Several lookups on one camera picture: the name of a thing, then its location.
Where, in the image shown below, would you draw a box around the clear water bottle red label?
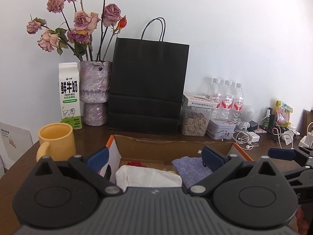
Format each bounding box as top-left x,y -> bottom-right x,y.
207,78 -> 222,120
233,83 -> 245,124
221,80 -> 234,120

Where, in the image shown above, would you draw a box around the flat white carton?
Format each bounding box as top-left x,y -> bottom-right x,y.
182,93 -> 218,108

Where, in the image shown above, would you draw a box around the yellow mug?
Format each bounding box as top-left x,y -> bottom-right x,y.
37,123 -> 77,162

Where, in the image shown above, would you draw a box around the white printed paper card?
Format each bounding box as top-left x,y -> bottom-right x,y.
0,122 -> 33,169

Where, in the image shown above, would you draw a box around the purple woven pouch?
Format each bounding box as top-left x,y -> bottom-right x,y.
171,156 -> 213,193

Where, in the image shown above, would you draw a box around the small green spray bottle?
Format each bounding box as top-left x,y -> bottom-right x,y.
263,108 -> 272,129

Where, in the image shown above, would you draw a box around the white wired earphones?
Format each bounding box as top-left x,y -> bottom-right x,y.
232,130 -> 260,150

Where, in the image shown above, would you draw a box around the person's right hand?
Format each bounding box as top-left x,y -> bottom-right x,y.
295,204 -> 310,235

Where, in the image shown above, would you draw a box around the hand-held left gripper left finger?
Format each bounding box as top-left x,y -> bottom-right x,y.
31,146 -> 123,197

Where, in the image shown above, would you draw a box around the grey printed tin box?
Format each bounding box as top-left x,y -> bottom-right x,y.
206,119 -> 236,140

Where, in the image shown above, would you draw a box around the white tissue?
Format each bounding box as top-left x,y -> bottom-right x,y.
115,165 -> 183,193

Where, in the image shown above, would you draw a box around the purple textured vase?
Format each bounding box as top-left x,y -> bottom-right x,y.
79,61 -> 113,126

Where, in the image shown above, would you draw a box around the white crumpled cloth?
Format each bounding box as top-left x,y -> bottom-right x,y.
282,130 -> 300,145

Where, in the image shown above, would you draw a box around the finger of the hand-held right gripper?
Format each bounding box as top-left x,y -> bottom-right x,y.
268,147 -> 313,168
283,165 -> 313,184

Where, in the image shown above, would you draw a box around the white robot speaker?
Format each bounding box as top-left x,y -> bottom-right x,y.
238,105 -> 255,130

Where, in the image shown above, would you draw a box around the white plug adapter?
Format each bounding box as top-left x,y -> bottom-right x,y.
300,132 -> 313,150

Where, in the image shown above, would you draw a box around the dried pink roses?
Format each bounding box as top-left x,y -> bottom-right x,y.
26,0 -> 128,63

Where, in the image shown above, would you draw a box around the black paper bag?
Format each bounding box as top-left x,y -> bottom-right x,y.
106,18 -> 190,136

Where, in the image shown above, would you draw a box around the brown wooden chair back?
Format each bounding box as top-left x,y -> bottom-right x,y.
303,110 -> 313,133

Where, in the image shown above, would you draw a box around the white green milk carton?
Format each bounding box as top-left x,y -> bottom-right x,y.
58,62 -> 83,129

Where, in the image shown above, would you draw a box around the red orange cardboard box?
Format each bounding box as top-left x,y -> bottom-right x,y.
99,135 -> 255,191

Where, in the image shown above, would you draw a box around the clear container of seeds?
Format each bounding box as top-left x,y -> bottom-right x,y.
181,105 -> 213,137

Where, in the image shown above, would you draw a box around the white charging cable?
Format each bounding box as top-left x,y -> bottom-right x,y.
271,126 -> 294,150

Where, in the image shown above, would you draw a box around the yellow pink snack packet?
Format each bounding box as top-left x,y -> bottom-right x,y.
275,100 -> 294,127

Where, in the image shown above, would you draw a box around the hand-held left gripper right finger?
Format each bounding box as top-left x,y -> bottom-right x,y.
188,146 -> 282,197

